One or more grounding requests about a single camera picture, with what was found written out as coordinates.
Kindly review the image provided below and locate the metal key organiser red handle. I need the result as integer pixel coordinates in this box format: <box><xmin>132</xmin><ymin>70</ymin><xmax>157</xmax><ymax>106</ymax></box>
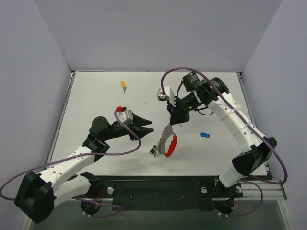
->
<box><xmin>156</xmin><ymin>124</ymin><xmax>178</xmax><ymax>158</ymax></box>

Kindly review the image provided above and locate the key with blue tag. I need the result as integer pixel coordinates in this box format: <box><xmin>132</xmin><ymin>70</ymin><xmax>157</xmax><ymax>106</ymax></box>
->
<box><xmin>200</xmin><ymin>131</ymin><xmax>210</xmax><ymax>138</ymax></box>

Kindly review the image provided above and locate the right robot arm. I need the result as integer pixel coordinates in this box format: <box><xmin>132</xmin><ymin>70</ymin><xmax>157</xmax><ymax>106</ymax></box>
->
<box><xmin>157</xmin><ymin>71</ymin><xmax>277</xmax><ymax>196</ymax></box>

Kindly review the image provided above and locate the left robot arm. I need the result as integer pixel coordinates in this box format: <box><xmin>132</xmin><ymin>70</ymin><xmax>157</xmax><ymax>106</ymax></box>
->
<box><xmin>14</xmin><ymin>109</ymin><xmax>154</xmax><ymax>223</ymax></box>

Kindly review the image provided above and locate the key with yellow tag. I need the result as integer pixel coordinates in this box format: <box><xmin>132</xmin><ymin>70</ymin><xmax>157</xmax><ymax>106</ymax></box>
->
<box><xmin>121</xmin><ymin>81</ymin><xmax>127</xmax><ymax>93</ymax></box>

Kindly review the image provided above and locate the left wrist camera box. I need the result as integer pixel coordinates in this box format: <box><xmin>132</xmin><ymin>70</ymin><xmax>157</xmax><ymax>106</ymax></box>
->
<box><xmin>115</xmin><ymin>106</ymin><xmax>134</xmax><ymax>125</ymax></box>

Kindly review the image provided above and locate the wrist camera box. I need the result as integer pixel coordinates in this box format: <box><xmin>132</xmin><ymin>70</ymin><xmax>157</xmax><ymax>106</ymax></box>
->
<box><xmin>115</xmin><ymin>106</ymin><xmax>134</xmax><ymax>125</ymax></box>
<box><xmin>157</xmin><ymin>86</ymin><xmax>176</xmax><ymax>106</ymax></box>

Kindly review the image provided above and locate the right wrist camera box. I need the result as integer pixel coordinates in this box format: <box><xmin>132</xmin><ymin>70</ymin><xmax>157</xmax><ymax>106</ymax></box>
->
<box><xmin>157</xmin><ymin>86</ymin><xmax>176</xmax><ymax>106</ymax></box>

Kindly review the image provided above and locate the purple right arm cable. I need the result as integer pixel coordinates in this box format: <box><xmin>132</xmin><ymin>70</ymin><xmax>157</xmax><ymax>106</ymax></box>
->
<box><xmin>160</xmin><ymin>68</ymin><xmax>288</xmax><ymax>219</ymax></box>

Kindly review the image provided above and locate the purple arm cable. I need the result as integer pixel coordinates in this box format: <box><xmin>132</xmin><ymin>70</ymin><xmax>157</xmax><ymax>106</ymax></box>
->
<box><xmin>160</xmin><ymin>68</ymin><xmax>288</xmax><ymax>219</ymax></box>
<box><xmin>0</xmin><ymin>109</ymin><xmax>142</xmax><ymax>219</ymax></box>

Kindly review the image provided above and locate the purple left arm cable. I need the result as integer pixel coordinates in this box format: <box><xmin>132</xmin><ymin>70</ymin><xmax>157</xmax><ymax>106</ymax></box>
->
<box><xmin>0</xmin><ymin>109</ymin><xmax>142</xmax><ymax>219</ymax></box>

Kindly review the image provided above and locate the aluminium front rail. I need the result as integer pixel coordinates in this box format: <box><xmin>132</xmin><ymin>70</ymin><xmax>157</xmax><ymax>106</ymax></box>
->
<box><xmin>28</xmin><ymin>180</ymin><xmax>287</xmax><ymax>202</ymax></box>

